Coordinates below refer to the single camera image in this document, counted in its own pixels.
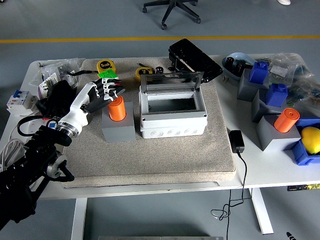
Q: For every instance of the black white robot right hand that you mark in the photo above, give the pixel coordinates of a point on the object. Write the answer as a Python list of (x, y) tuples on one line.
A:
[(290, 236)]

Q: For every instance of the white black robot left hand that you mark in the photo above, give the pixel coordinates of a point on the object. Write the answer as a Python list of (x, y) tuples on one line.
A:
[(80, 100)]

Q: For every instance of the orange cylinder battery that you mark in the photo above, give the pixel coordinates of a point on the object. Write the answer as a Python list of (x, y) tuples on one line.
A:
[(117, 112), (286, 121)]

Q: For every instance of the white junction box clear lid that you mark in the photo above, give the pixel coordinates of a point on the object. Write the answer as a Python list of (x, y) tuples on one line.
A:
[(172, 125)]

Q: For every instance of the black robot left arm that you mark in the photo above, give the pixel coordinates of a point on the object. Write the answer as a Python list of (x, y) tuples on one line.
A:
[(37, 150)]

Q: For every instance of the black rolled cloth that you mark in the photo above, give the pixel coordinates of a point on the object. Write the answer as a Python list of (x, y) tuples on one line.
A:
[(60, 100)]

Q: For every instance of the white socket module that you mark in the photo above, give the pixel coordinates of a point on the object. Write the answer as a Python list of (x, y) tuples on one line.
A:
[(72, 81)]

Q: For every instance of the white table leg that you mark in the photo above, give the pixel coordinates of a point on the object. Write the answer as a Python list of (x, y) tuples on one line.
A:
[(262, 212), (79, 220)]

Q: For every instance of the clear plastic bag with parts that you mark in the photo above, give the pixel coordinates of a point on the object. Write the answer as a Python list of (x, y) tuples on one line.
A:
[(62, 65)]

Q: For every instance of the small red object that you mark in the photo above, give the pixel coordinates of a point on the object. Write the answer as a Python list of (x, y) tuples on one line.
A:
[(45, 119)]

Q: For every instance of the grey block with round hole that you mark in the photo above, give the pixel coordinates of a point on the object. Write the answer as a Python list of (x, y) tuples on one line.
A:
[(118, 131)]

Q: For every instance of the table control panel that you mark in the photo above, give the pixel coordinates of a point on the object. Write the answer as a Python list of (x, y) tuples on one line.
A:
[(303, 187)]

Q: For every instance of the white blue circuit breaker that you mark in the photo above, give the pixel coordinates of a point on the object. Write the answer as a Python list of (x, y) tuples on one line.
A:
[(18, 101)]

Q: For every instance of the blue plastic bin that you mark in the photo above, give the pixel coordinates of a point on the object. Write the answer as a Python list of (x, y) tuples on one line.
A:
[(301, 155)]

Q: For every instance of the black capacitor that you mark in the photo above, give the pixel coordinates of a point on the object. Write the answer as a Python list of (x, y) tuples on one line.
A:
[(159, 69)]

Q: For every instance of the grey-brown mat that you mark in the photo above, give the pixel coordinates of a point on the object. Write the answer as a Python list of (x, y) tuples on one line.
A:
[(155, 160)]

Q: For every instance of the yellow lemon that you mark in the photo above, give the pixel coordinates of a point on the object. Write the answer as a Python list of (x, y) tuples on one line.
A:
[(311, 140)]

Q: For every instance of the grey holder block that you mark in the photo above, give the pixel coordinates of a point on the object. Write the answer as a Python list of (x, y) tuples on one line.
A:
[(260, 110), (246, 90), (271, 137)]

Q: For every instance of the black power adapter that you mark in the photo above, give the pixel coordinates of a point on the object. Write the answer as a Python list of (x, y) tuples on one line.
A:
[(236, 141)]

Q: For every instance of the black plastic case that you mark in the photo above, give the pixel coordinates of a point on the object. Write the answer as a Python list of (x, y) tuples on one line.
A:
[(197, 62)]

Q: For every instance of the black office chair base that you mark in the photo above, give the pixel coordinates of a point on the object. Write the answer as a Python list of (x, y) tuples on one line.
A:
[(172, 10)]

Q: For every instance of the blue bottle-shaped block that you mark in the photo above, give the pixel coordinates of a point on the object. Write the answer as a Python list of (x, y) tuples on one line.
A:
[(258, 73), (276, 95)]

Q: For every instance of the small black component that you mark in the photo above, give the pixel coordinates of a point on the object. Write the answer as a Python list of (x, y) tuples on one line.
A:
[(238, 68), (229, 61)]

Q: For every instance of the light blue bowl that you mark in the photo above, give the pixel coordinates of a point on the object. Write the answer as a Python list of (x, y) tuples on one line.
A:
[(237, 56)]

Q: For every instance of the clear plastic bags of parts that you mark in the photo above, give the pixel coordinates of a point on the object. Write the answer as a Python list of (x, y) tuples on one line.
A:
[(300, 72)]

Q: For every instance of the white shoe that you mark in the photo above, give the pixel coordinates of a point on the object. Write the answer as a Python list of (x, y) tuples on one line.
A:
[(283, 1)]

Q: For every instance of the white purple switch module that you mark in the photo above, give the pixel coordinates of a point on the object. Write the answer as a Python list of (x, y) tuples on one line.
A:
[(46, 85)]

